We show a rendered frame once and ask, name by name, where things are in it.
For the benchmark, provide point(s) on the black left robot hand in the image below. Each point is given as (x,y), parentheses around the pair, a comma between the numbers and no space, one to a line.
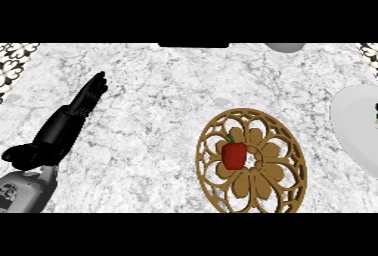
(63,126)

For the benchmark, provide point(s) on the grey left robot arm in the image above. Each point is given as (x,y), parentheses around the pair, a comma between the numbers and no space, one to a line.
(25,193)

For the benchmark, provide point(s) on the brown openwork round placemat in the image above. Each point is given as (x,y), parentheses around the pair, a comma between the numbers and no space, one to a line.
(256,186)

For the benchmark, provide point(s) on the white plate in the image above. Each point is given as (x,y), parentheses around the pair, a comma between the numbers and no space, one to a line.
(355,123)

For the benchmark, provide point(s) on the dark item on plate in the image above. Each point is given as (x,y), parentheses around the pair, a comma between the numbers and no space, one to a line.
(376,112)

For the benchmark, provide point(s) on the black white patterned tile panel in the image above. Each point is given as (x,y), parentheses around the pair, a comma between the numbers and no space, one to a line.
(370,55)
(13,63)

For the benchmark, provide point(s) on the red bell pepper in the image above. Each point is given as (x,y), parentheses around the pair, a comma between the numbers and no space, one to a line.
(234,155)

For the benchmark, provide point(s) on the black appliance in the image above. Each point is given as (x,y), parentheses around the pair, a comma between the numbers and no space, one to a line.
(194,44)

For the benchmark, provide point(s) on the grey rounded object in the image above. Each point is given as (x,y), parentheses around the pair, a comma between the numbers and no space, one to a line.
(286,46)

